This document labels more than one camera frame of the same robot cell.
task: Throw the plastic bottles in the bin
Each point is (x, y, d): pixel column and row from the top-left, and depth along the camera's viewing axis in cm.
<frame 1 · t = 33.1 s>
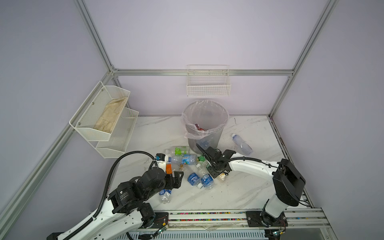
left hand: (174, 175, 68), fingers open
right hand: (213, 169, 86), fingers open
grey mesh waste bin: (211, 139, 96), point 11 cm above the table
clear plastic bin liner: (201, 116, 99), point 18 cm above the table
beige cloth in shelf: (110, 114, 82), point 31 cm above the table
tall clear purple-label bottle: (242, 144, 100), point 5 cm above the table
clear bottle green label: (178, 150, 95), point 7 cm above the table
clear bottle light-blue label: (185, 159, 89), point 8 cm above the table
blue label bottle centre: (207, 180, 83), point 6 cm above the table
blue label bottle lower: (193, 179, 83), point 6 cm above the table
small blue label bottle left: (165, 195, 81), point 3 cm above the table
red label crushed bottle: (200, 129, 106), point 7 cm above the table

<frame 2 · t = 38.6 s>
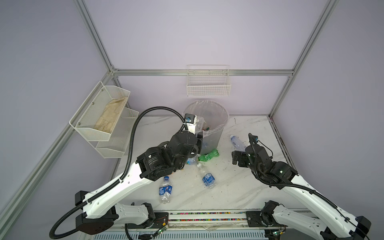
left hand: (195, 132, 60), fingers open
right hand: (238, 153, 74), fingers open
crushed green bottle: (206, 157, 93), point 6 cm above the table
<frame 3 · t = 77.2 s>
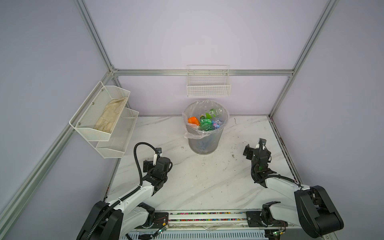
left hand: (153, 161, 86), fingers open
right hand: (255, 145, 88), fingers open
crushed green bottle: (206, 124, 87), point 23 cm above the table
orange label bottle: (193, 120, 92), point 22 cm above the table
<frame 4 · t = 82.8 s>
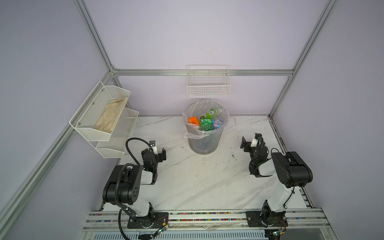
left hand: (154, 149, 94), fingers open
right hand: (250, 136, 94), fingers open
